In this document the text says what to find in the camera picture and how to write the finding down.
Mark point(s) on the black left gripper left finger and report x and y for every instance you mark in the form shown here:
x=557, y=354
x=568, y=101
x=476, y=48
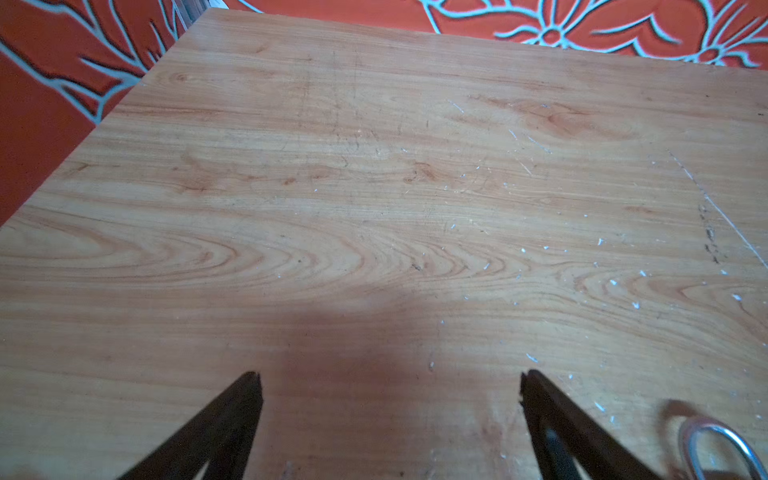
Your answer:
x=216, y=442

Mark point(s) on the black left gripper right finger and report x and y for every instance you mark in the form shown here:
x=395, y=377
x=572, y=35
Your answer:
x=567, y=441

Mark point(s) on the brass padlock with steel shackle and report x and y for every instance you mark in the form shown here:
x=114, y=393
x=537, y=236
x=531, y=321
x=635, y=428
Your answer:
x=706, y=443

